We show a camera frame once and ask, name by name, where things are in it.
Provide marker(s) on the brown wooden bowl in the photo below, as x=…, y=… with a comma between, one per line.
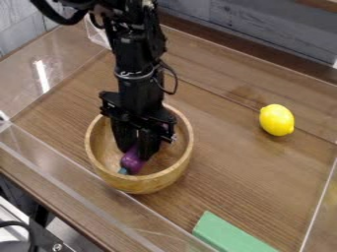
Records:
x=164, y=167

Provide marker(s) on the purple toy eggplant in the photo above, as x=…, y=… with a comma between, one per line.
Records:
x=131, y=163

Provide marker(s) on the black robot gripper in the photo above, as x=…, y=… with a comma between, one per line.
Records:
x=135, y=110

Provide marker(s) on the yellow lemon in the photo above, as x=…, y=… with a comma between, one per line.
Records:
x=277, y=120

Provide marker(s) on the green rectangular block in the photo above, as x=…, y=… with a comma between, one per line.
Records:
x=224, y=237

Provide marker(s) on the clear acrylic corner bracket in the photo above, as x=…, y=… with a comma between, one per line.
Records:
x=95, y=34

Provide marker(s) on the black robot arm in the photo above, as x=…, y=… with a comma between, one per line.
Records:
x=131, y=24

